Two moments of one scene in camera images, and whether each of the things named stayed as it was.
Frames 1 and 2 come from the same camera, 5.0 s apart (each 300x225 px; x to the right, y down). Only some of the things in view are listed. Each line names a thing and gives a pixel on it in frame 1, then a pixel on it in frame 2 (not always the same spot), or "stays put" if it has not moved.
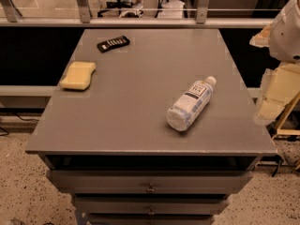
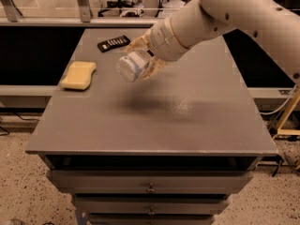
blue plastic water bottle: (187, 107) → (131, 65)
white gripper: (286, 37) → (161, 40)
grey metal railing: (10, 17) stays put
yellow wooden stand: (277, 130) stays put
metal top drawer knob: (151, 190) stays put
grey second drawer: (149, 204) stays put
